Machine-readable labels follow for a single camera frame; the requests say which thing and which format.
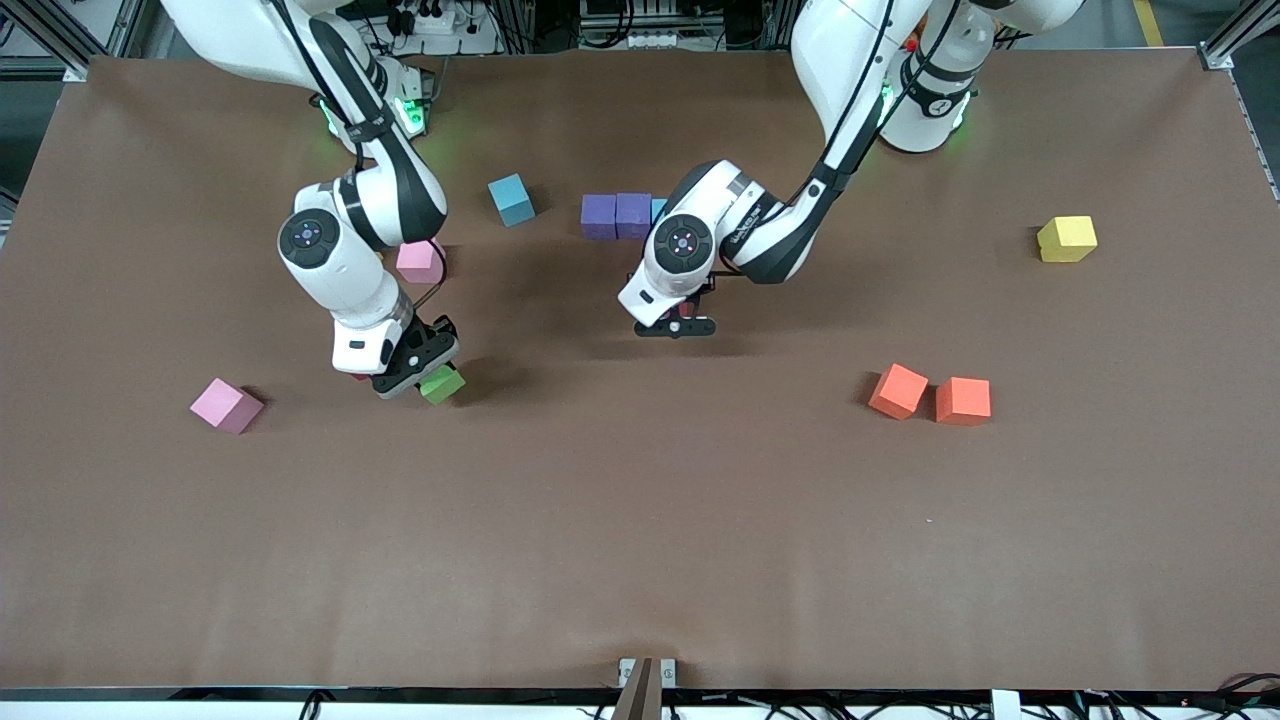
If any pink foam cube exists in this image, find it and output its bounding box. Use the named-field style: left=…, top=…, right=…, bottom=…
left=397, top=240, right=447, bottom=285
left=190, top=378, right=265, bottom=435

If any yellow foam cube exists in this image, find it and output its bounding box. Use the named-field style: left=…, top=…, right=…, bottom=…
left=1037, top=216, right=1099, bottom=264

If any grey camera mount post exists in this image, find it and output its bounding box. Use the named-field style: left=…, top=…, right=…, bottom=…
left=612, top=657, right=678, bottom=720

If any green foam cube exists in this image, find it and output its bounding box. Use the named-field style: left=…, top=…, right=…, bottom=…
left=418, top=365, right=467, bottom=406

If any black right camera mount plate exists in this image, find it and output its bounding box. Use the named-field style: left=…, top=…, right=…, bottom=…
left=372, top=335, right=463, bottom=400

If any large white power strip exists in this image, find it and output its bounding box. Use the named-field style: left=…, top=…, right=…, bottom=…
left=385, top=0, right=501, bottom=57

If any table cover sheet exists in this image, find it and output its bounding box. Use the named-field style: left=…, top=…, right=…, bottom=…
left=0, top=48, right=1280, bottom=693

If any aluminium frame profile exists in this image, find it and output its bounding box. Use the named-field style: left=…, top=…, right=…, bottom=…
left=0, top=0, right=151, bottom=83
left=1197, top=0, right=1280, bottom=201

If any dark equipment rack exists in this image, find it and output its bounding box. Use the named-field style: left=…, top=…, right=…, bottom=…
left=505, top=0, right=796, bottom=53

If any orange foam cube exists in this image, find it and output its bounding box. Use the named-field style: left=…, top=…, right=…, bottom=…
left=868, top=363, right=930, bottom=421
left=936, top=377, right=992, bottom=427

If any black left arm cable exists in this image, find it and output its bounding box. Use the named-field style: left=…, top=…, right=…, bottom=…
left=825, top=0, right=963, bottom=196

